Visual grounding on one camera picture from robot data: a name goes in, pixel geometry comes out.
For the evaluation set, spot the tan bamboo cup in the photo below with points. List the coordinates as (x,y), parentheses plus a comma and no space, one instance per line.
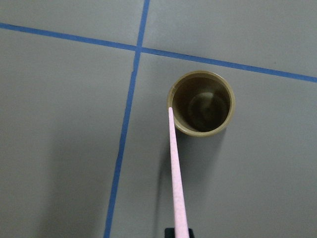
(203,103)

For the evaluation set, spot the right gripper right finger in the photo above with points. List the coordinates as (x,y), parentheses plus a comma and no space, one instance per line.
(191,233)

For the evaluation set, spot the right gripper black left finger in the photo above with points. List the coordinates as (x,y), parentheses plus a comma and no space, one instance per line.
(169,233)

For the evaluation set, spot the pink chopstick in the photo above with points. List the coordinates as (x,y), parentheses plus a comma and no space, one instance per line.
(180,218)

